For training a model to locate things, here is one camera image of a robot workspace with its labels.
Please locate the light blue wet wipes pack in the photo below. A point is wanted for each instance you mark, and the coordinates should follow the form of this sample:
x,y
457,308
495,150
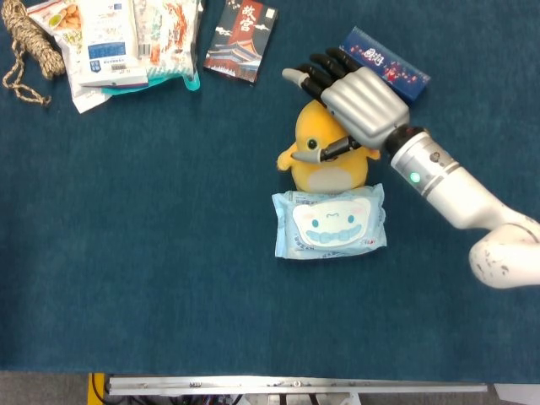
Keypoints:
x,y
329,221

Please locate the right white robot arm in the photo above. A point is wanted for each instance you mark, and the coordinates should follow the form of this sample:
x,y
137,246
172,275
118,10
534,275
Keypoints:
x,y
464,202

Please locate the white blue snack bag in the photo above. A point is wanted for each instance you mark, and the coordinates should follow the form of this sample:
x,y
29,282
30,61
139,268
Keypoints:
x,y
107,46

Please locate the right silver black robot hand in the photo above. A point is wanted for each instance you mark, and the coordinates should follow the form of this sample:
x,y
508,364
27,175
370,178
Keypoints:
x,y
363,103

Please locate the yellow duck plush toy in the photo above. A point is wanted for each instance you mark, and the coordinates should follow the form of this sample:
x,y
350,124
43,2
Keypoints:
x,y
312,169

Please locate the long dark blue box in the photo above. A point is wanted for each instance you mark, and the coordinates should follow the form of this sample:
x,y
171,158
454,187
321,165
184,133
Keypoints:
x,y
394,69

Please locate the dark blue table cloth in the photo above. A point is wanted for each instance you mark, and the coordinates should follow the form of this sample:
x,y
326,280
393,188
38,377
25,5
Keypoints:
x,y
169,232

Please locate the nut picture snack bag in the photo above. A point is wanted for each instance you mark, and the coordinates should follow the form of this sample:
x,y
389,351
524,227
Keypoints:
x,y
67,29

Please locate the aluminium frame rail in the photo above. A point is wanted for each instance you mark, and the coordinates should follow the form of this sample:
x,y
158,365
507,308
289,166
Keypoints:
x,y
295,385

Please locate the dark palace print box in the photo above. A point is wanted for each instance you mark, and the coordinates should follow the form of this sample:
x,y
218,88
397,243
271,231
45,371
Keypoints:
x,y
241,40

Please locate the white orange teal snack bag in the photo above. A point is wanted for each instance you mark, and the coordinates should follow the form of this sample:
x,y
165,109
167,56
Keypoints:
x,y
169,38

